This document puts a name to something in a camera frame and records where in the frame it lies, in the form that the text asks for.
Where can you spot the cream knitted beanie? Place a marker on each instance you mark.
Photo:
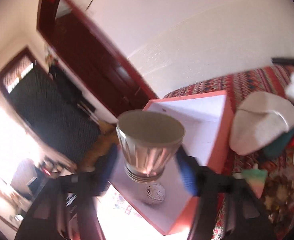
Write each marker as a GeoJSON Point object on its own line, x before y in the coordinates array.
{"type": "Point", "coordinates": [260, 119]}

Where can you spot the dark mesh screen door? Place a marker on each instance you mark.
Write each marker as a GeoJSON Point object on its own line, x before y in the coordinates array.
{"type": "Point", "coordinates": [38, 102]}

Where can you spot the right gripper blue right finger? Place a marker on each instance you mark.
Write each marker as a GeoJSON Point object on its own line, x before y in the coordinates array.
{"type": "Point", "coordinates": [192, 180]}

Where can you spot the white twine ball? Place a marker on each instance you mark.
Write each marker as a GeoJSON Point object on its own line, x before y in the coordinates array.
{"type": "Point", "coordinates": [154, 194]}

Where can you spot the dark red wooden door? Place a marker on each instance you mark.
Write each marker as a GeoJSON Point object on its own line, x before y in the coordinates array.
{"type": "Point", "coordinates": [91, 57]}

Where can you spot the dark teal pouch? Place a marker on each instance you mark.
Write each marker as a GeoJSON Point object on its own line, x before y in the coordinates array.
{"type": "Point", "coordinates": [276, 148]}

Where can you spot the pink green popsicle toy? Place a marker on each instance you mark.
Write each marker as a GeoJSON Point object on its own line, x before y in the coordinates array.
{"type": "Point", "coordinates": [256, 179]}

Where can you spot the salmon cardboard box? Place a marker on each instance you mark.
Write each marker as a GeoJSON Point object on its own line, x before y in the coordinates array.
{"type": "Point", "coordinates": [207, 119]}

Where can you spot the patterned woven bedspread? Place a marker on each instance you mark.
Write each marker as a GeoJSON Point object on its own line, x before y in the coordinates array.
{"type": "Point", "coordinates": [278, 192]}

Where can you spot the white ribbed cup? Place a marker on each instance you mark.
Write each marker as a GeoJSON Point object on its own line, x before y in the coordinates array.
{"type": "Point", "coordinates": [148, 141]}

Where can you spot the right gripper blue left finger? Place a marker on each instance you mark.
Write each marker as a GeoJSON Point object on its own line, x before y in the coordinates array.
{"type": "Point", "coordinates": [103, 170]}

